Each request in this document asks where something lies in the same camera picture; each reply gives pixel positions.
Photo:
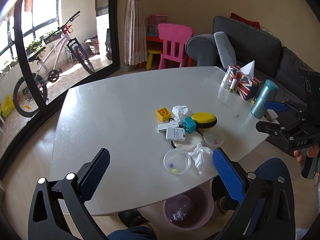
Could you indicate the white tube bottle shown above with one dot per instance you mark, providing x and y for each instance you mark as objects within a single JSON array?
[{"x": 224, "y": 82}]

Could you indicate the beige zip pouch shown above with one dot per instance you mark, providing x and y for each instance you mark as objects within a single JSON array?
[{"x": 191, "y": 141}]

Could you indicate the yellow toy brick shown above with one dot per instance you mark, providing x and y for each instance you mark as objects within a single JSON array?
[{"x": 163, "y": 114}]

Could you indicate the yellow kids stool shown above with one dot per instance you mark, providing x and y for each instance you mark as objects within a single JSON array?
[{"x": 151, "y": 53}]

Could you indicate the person's legs in jeans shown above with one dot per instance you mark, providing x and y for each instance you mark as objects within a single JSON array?
[{"x": 270, "y": 170}]

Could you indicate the white square card device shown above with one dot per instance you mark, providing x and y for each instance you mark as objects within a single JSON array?
[{"x": 175, "y": 134}]

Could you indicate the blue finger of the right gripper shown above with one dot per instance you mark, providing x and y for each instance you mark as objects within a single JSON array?
[
  {"x": 275, "y": 106},
  {"x": 272, "y": 129}
]

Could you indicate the black door frame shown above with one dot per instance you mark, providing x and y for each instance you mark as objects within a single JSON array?
[{"x": 43, "y": 116}]

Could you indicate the red kids table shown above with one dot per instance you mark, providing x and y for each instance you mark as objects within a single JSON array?
[{"x": 154, "y": 43}]

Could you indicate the person's right hand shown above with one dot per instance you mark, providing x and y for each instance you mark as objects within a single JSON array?
[{"x": 311, "y": 152}]

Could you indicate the yellow crate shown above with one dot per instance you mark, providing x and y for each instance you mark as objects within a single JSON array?
[{"x": 7, "y": 105}]

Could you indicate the crumpled white tissue back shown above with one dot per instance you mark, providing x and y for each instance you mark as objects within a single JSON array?
[{"x": 179, "y": 113}]

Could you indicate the red cushion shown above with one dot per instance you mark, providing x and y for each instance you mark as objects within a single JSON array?
[{"x": 236, "y": 17}]

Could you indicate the clear plastic container pink bits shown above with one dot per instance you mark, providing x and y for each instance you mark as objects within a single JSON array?
[{"x": 213, "y": 138}]

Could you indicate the yellow oval zip case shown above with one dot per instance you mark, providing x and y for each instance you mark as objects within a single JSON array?
[{"x": 204, "y": 120}]

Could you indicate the light grey cushion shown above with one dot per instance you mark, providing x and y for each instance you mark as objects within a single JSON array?
[{"x": 225, "y": 50}]

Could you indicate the pink trash bin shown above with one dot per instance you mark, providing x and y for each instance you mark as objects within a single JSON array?
[{"x": 189, "y": 210}]

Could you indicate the white bicycle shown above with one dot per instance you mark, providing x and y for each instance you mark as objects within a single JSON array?
[{"x": 47, "y": 57}]

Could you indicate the small white green bottle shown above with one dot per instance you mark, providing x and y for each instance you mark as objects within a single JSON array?
[{"x": 232, "y": 86}]

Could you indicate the pink storage boxes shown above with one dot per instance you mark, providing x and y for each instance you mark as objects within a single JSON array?
[{"x": 154, "y": 20}]

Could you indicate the beige slipper shoe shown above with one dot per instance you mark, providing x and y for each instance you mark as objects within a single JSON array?
[{"x": 222, "y": 206}]

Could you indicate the dark grey sofa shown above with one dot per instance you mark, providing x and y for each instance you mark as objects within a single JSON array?
[{"x": 272, "y": 60}]

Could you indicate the white tissue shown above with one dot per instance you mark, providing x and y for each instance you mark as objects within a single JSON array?
[
  {"x": 179, "y": 113},
  {"x": 202, "y": 157}
]

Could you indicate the clear plastic container with beads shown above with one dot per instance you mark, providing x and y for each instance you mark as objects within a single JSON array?
[{"x": 176, "y": 161}]

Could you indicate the white tissue front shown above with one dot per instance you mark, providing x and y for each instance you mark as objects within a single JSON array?
[{"x": 202, "y": 157}]

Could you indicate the teal toy brick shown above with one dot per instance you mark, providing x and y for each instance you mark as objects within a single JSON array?
[{"x": 189, "y": 125}]

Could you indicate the patterned curtain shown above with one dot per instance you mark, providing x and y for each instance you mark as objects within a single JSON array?
[{"x": 135, "y": 33}]

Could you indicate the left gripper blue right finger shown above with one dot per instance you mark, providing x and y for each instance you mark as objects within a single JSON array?
[{"x": 232, "y": 175}]

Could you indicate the pink kids chair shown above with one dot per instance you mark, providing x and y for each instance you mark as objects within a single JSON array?
[{"x": 174, "y": 37}]

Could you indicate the white usb token stick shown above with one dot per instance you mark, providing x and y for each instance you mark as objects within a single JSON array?
[{"x": 163, "y": 127}]

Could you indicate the teal thermos bottle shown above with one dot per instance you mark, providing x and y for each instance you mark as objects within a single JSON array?
[{"x": 267, "y": 93}]

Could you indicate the union jack tissue box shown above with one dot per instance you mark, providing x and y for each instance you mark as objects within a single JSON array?
[{"x": 246, "y": 84}]

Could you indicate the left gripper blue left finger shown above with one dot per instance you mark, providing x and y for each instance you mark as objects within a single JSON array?
[{"x": 93, "y": 174}]

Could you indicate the black shoe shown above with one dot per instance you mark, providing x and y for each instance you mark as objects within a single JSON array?
[{"x": 132, "y": 218}]

